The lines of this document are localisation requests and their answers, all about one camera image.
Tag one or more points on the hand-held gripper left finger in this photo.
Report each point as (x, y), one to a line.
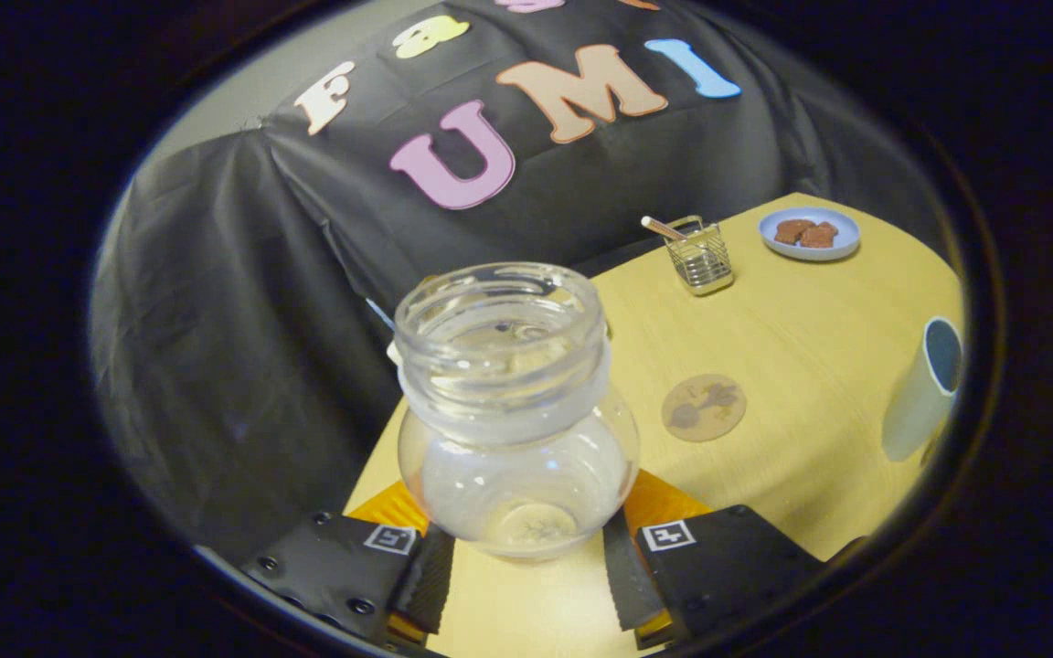
(426, 576)

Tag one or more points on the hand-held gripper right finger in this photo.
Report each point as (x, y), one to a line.
(632, 576)

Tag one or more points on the round cork coaster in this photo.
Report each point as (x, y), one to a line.
(718, 420)

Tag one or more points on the clear glass bottle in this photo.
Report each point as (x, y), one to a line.
(508, 393)

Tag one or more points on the white cup with blue inside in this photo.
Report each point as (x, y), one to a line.
(915, 411)

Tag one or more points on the wooden table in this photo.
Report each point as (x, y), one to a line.
(810, 366)

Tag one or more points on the light blue plate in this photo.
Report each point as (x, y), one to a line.
(810, 255)

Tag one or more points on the brown cookie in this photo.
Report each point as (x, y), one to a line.
(821, 237)
(792, 230)

